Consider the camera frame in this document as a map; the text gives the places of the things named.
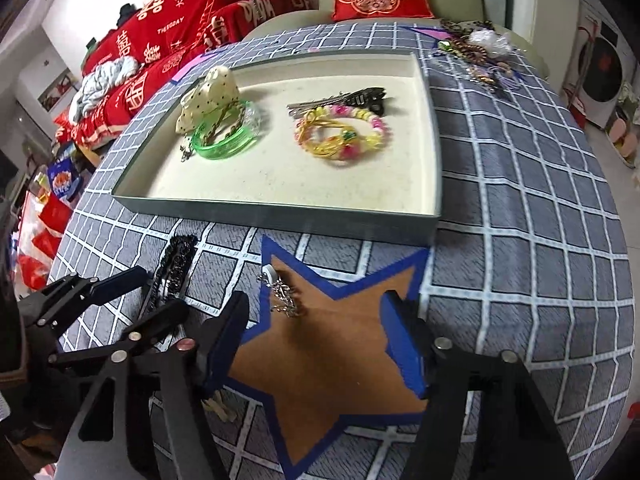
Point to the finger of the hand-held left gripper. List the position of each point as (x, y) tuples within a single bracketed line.
[(105, 285), (155, 320)]

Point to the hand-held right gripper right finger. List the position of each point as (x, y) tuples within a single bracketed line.
[(400, 340)]

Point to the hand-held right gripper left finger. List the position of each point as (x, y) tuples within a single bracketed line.
[(224, 345)]

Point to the black beaded hair clip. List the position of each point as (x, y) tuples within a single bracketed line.
[(175, 265)]

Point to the green plastic bangle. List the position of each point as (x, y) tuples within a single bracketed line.
[(220, 150)]

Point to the grey jewelry tray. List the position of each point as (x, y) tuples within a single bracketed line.
[(300, 180)]

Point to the black claw clip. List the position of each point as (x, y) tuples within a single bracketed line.
[(372, 97)]

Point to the pile of assorted jewelry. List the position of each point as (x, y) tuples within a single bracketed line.
[(475, 50)]

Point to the beige hair clip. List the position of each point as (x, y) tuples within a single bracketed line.
[(222, 410)]

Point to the red plastic bags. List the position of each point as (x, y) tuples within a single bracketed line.
[(45, 240)]

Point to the brown star mat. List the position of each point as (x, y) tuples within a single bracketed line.
[(325, 360)]

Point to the blue gift box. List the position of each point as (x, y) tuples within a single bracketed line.
[(62, 180)]

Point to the grey checked tablecloth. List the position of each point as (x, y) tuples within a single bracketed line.
[(525, 240)]

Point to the grey white twisted cloth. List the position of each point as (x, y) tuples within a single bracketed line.
[(100, 85)]

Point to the white polka dot scrunchie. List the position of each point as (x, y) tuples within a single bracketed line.
[(215, 90)]

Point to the purple paper sheet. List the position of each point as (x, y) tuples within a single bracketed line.
[(192, 66)]

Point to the silver hair clip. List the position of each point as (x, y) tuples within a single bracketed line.
[(310, 106)]

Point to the red quilt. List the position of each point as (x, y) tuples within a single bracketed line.
[(170, 35)]

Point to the dark cloth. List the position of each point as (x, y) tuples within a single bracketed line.
[(125, 14)]

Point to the red broom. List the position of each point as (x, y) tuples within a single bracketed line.
[(580, 100)]

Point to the pink slippers rack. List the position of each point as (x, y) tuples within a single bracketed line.
[(622, 135)]

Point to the white washing machine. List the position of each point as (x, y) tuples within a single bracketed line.
[(600, 70)]

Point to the picture frame with red print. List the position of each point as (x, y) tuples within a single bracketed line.
[(55, 92)]

